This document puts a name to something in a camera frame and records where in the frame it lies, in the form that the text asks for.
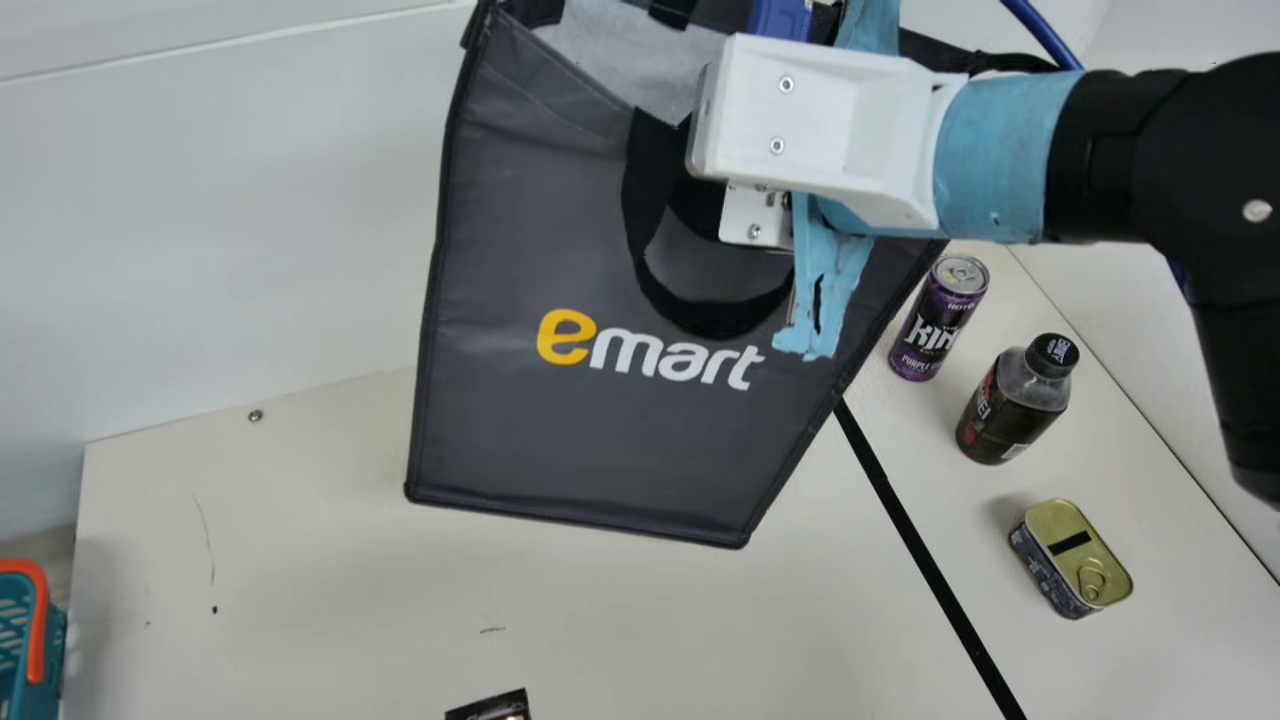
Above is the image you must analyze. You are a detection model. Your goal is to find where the rectangular tin with gold lid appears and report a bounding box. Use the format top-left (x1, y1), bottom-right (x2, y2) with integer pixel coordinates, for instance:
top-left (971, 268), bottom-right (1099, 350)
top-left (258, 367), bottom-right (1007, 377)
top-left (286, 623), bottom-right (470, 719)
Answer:
top-left (1008, 498), bottom-right (1135, 622)

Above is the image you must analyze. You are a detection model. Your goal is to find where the teal shopping basket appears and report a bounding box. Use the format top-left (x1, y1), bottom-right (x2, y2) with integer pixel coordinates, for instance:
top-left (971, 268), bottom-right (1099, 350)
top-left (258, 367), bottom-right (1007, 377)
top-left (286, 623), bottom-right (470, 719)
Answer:
top-left (0, 558), bottom-right (69, 720)

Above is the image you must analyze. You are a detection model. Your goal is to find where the dark coffee bottle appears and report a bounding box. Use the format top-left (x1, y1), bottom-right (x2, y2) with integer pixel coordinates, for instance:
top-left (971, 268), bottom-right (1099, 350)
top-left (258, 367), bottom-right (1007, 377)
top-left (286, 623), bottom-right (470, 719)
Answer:
top-left (955, 333), bottom-right (1081, 467)

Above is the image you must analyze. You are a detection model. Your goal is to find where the purple drink can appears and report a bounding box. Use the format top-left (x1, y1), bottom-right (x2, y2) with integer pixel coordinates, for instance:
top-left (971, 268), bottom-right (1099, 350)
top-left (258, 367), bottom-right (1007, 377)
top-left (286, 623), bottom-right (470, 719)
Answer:
top-left (888, 254), bottom-right (991, 383)

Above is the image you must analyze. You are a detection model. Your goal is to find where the dark grey bag with straps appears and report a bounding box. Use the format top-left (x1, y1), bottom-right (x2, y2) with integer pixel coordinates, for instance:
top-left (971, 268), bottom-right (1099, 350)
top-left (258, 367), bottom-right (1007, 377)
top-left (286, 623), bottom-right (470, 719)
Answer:
top-left (403, 0), bottom-right (1061, 550)

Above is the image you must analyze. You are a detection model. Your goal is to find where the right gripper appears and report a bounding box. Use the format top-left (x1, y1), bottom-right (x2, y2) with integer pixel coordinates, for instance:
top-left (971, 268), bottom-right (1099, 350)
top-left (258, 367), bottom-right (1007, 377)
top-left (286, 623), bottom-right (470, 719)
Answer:
top-left (718, 0), bottom-right (1086, 363)

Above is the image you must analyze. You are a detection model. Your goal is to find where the black strip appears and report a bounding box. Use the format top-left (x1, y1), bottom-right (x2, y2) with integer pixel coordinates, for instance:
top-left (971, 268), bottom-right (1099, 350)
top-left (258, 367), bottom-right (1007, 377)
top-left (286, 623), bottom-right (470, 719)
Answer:
top-left (832, 398), bottom-right (1029, 720)

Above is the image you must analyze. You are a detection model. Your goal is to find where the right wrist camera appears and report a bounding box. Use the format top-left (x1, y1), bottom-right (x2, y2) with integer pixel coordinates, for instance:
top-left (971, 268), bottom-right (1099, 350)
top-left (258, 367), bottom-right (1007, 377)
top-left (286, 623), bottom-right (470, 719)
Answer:
top-left (685, 33), bottom-right (969, 232)

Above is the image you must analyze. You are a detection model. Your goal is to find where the blue cable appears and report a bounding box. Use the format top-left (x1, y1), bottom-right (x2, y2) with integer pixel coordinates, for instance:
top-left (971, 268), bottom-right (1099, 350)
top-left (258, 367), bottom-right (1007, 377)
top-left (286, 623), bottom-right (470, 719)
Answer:
top-left (1000, 0), bottom-right (1087, 71)

